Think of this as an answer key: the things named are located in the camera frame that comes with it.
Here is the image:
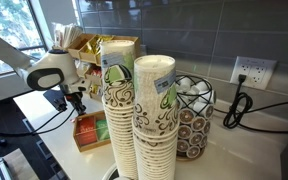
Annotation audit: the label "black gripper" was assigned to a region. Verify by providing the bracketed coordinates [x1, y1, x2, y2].
[65, 91, 87, 117]

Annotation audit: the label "red sachet pile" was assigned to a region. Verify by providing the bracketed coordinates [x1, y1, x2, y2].
[91, 67, 103, 78]

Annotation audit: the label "red tea bag packets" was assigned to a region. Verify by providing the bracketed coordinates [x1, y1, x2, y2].
[75, 116, 97, 146]

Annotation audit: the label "green tea bag packets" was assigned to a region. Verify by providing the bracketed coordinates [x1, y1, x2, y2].
[95, 119, 111, 141]

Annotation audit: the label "long wooden tea box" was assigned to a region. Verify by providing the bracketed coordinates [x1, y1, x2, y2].
[72, 110, 112, 153]

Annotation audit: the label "printed paper cup stack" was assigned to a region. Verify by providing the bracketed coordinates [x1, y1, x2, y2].
[99, 39, 139, 180]
[132, 54, 181, 180]

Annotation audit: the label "yellow packet pile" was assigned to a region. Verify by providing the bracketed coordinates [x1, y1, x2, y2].
[83, 34, 114, 56]

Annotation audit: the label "white wrapped stick packets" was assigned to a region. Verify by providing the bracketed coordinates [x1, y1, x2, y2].
[52, 22, 84, 50]

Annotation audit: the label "window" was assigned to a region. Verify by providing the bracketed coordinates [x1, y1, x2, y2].
[0, 0, 49, 80]

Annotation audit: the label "white creamer cups in holder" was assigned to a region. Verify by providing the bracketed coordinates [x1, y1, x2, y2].
[177, 77, 215, 112]

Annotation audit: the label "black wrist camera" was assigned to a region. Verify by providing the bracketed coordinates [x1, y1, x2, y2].
[54, 97, 68, 113]

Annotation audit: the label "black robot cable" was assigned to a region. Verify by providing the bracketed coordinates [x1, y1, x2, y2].
[0, 105, 78, 138]

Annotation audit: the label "wire coffee pod holder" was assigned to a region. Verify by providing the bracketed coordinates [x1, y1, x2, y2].
[175, 73, 217, 162]

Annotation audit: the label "black power cord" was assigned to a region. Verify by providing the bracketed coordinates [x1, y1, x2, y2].
[213, 73, 288, 135]

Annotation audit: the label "white wall outlet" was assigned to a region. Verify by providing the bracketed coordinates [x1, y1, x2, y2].
[229, 55, 278, 91]

